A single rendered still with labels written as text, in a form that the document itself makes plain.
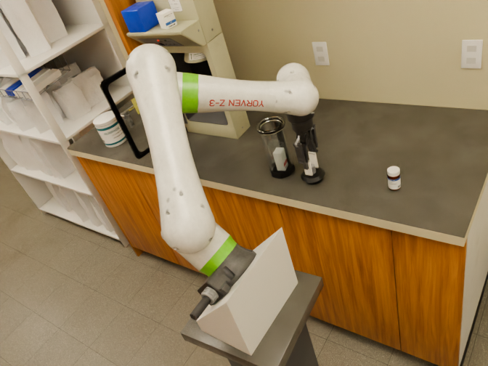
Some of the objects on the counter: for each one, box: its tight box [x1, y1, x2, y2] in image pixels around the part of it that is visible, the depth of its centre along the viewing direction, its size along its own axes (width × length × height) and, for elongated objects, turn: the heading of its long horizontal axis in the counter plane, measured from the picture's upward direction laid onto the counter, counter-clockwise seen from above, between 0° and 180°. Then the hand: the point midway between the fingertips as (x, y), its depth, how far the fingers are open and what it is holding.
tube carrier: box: [256, 116, 293, 172], centre depth 169 cm, size 11×11×21 cm
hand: (310, 164), depth 163 cm, fingers open, 4 cm apart
